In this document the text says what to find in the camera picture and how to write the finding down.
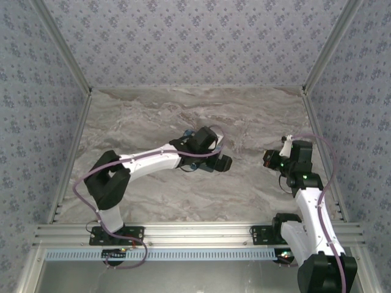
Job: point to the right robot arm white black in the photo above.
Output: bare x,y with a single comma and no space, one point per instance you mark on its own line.
311,207

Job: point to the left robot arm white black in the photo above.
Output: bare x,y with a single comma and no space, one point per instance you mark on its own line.
146,160

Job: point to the small circuit board with LED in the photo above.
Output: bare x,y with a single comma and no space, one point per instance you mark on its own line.
114,253
285,254

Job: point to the grey metal panel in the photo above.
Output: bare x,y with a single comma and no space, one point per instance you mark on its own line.
183,277

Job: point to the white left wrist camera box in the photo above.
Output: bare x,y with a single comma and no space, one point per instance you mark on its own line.
218,143

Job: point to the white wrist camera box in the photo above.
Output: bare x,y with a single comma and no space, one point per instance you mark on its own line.
218,143
286,148

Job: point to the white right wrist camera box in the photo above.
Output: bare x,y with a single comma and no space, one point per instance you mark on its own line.
286,148

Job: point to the aluminium table side rail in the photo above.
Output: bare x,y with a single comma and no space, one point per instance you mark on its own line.
70,158
316,131

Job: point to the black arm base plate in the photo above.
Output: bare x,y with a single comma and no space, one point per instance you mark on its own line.
261,235
100,236

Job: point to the wide aluminium mounting rail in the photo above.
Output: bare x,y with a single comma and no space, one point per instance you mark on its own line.
198,233

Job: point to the aluminium frame post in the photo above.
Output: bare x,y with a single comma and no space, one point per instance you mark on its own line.
330,45
65,45

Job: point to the short aluminium frame leg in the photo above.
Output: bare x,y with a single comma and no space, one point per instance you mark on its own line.
368,268
29,271

